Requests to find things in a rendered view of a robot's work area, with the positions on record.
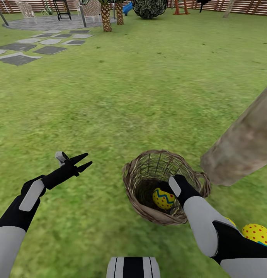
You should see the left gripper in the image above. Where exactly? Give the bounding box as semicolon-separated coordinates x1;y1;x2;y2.
52;153;92;183

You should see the wicker basket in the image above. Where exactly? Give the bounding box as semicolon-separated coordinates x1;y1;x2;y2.
122;149;211;226

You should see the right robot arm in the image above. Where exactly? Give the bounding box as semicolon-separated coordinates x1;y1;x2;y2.
158;175;267;278

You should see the easter egg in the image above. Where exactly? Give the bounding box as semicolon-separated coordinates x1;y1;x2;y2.
242;224;267;247
153;188;175;210

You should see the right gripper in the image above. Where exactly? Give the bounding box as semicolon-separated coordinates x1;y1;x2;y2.
158;181;175;195

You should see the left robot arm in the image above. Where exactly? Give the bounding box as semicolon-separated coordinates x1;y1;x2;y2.
0;151;92;278

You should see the robot trunk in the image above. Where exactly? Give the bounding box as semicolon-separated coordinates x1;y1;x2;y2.
106;257;161;278

